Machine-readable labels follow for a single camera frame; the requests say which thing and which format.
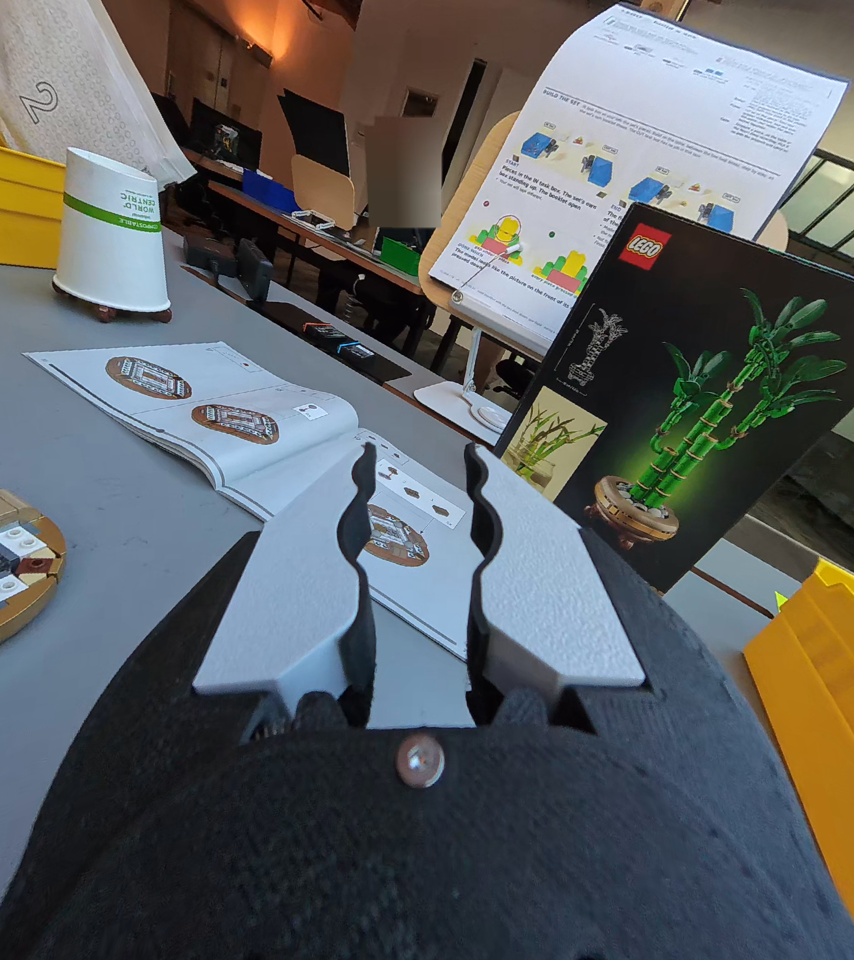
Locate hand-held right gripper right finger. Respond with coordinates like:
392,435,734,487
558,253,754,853
463,442,648,703

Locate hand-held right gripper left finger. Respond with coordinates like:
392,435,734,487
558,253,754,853
192,442,379,700

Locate open lego instruction booklet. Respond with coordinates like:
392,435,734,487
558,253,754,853
23,341,473,661

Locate black lego bamboo set box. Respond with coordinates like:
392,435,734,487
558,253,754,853
494,201,854,594

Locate reddish brown lego feet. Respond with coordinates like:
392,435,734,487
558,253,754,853
52,281,173,325

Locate instruction sheet on stand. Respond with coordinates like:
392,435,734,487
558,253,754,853
413,111,790,445

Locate black desk mat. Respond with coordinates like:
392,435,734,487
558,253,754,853
265,300,413,387

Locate black device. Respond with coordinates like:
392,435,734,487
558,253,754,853
235,240,275,303
181,232,239,275

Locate long wooden table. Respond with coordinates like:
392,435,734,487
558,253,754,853
209,180,428,294

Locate green plastic bin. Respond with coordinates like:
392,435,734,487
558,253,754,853
380,237,422,277

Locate white paper cup green band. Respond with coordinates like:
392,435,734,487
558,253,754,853
52,147,173,315

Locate blue plastic bin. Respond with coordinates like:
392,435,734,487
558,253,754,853
241,168,301,215

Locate light wooden chair back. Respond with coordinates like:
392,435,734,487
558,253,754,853
290,153,357,226

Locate black monitor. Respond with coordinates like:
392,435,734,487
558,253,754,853
190,97,263,170

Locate black panel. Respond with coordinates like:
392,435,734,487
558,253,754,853
277,88,353,177

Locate printed task instruction sheet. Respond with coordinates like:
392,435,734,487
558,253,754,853
427,3,850,335

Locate white numbered paper bag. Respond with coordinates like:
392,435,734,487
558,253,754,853
0,0,197,192

